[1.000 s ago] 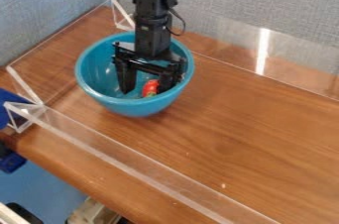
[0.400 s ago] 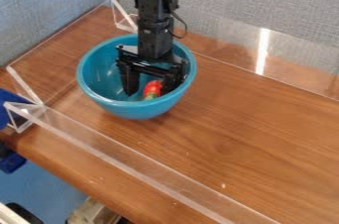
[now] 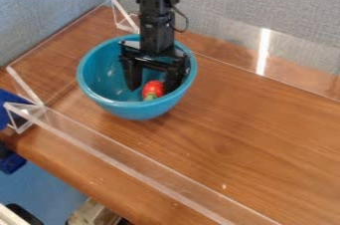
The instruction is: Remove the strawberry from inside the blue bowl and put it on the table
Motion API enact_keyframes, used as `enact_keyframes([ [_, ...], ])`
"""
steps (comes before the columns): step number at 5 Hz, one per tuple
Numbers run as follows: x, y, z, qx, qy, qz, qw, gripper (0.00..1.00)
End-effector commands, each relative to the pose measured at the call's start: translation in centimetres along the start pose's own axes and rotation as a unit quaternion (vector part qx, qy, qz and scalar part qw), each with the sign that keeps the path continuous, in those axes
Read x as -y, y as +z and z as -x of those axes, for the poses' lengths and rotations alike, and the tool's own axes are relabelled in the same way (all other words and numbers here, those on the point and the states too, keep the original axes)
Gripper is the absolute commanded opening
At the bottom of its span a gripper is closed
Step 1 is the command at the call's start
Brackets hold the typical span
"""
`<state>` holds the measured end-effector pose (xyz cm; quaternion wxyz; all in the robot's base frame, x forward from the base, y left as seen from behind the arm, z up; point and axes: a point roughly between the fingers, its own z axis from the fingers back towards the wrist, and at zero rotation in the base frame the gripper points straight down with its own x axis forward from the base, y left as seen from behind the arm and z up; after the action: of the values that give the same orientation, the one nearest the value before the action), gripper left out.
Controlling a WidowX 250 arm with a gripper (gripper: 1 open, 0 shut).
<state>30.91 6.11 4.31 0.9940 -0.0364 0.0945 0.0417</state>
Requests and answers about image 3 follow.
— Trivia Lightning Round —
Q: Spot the blue bowl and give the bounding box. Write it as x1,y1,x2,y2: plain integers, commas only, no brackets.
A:
75,34,197,120

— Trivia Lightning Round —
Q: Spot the white and black object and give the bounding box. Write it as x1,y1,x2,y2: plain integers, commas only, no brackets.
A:
0,203,43,225

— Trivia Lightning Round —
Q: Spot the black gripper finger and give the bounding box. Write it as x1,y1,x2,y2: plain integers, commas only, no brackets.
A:
122,59,142,91
165,67,185,93

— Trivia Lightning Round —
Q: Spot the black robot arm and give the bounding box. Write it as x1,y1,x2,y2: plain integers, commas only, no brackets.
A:
119,0,187,94

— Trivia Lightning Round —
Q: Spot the blue clamp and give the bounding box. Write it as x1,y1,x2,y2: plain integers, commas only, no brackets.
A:
0,89,30,174

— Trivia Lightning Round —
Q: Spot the black cable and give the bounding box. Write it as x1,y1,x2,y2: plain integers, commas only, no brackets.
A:
169,4,189,34

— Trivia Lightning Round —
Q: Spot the beige object under table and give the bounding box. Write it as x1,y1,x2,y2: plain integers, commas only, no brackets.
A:
66,198,122,225

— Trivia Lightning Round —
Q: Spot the clear acrylic barrier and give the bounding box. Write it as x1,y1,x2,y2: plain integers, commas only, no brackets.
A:
0,6,340,225

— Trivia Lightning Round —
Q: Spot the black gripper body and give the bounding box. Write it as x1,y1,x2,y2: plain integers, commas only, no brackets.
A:
119,13,187,74

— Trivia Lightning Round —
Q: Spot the red strawberry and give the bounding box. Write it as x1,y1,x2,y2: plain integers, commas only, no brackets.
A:
142,81,165,101

